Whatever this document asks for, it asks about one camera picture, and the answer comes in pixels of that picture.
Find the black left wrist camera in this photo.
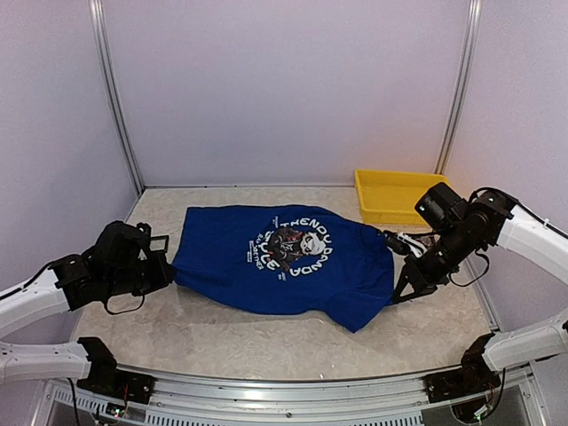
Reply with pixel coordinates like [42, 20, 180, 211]
[91, 221, 151, 268]

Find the blue printed t-shirt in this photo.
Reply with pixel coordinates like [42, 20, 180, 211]
[173, 205, 395, 333]

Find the yellow plastic tray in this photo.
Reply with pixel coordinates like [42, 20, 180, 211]
[354, 170, 449, 226]

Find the aluminium frame post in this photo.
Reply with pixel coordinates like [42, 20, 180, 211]
[434, 0, 483, 175]
[88, 0, 146, 197]

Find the black brooch box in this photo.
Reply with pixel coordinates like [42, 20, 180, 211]
[412, 235, 438, 249]

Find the black empty display box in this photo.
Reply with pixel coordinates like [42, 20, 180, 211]
[149, 235, 170, 253]

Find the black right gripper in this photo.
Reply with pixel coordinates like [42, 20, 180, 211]
[392, 222, 484, 304]

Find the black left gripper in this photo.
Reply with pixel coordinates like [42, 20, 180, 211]
[106, 250, 176, 297]

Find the front aluminium rail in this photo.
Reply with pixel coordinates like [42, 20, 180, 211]
[42, 350, 533, 426]

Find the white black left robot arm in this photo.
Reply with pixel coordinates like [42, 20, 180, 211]
[1, 252, 175, 395]

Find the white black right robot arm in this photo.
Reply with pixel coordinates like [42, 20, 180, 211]
[383, 184, 567, 394]

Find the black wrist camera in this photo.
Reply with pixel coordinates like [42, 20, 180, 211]
[91, 221, 151, 268]
[414, 182, 468, 233]

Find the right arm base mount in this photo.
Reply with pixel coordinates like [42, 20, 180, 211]
[423, 368, 501, 403]

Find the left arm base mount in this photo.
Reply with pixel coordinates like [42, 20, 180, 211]
[77, 369, 155, 405]

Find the right aluminium frame post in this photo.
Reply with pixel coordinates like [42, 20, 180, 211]
[434, 0, 483, 175]

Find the left aluminium frame post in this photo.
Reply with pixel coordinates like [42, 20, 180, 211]
[88, 0, 146, 197]

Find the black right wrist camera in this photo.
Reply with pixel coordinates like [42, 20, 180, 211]
[414, 182, 468, 233]

